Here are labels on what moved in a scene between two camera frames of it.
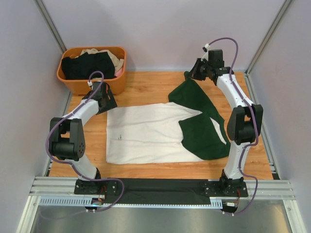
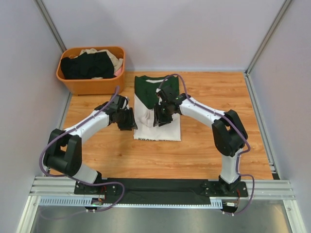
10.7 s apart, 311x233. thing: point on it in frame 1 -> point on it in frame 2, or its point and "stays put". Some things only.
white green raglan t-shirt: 189,127 -> 146,97
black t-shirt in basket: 81,67 stays put
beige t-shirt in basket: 118,63 stays put
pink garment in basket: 119,73 stays put
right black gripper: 194,72 -> 156,110
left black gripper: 111,103 -> 130,124
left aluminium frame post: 48,21 stays put
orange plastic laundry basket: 81,87 stays put
